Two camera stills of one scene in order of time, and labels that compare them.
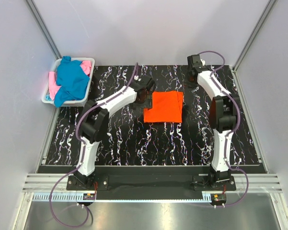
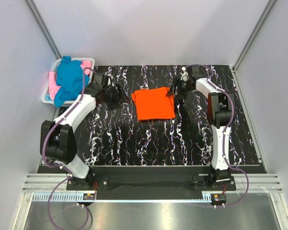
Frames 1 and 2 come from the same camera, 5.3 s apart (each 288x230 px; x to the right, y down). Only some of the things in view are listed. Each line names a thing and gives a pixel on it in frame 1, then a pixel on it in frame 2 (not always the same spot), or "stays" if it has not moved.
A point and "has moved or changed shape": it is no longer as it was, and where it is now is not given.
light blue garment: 47,97 stays
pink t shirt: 86,67 stays
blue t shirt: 73,80 stays
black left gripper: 146,104 -> 120,97
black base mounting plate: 151,183 stays
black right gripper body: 190,82 -> 182,86
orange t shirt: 167,107 has moved or changed shape
